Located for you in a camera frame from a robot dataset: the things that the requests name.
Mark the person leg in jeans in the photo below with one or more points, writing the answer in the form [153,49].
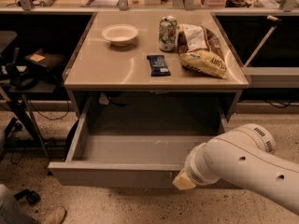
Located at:
[10,210]

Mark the black backpack on floor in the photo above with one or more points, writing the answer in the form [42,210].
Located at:
[69,138]

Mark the black headphones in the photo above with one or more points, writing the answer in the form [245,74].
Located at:
[21,81]

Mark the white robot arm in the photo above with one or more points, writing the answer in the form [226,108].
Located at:
[243,157]

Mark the black side table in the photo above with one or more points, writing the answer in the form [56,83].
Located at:
[15,89]

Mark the green white soda can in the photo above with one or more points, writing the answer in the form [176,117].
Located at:
[167,33]

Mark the white handled stick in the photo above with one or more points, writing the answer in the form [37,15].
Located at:
[275,22]

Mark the dark blue snack bar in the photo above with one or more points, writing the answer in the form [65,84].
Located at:
[158,66]

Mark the tan shoe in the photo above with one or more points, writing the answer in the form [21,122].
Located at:
[56,216]

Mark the black box with note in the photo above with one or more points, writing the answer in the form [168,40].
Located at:
[42,62]

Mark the yellow brown chip bag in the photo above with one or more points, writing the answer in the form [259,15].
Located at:
[199,50]

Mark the grey drawer cabinet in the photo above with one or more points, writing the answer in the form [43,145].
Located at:
[104,71]

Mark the black floor caster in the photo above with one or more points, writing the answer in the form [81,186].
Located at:
[31,196]

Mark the grey top drawer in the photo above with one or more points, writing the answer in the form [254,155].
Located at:
[140,140]

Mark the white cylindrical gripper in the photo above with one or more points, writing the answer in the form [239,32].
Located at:
[195,174]

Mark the white paper bowl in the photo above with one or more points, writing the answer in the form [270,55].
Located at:
[120,35]

